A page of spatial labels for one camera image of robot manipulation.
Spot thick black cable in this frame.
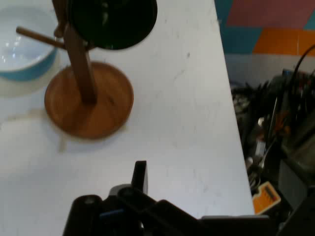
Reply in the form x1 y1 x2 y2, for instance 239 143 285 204
291 44 315 84

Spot cluttered tool pile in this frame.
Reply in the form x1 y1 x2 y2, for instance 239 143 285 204
231 70 315 222

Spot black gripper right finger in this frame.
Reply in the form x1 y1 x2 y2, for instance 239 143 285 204
275 203 315 236

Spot blue bowl white inside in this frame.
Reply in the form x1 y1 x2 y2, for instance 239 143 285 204
0 6 59 82

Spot yellow cable tester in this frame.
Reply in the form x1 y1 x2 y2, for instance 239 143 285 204
252 181 281 215

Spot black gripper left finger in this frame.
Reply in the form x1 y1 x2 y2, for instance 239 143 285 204
63 161 205 236

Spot wooden mug tree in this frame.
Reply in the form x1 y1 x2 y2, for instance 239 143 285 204
16 0 135 140

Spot green enamel mug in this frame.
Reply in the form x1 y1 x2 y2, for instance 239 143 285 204
67 0 158 51

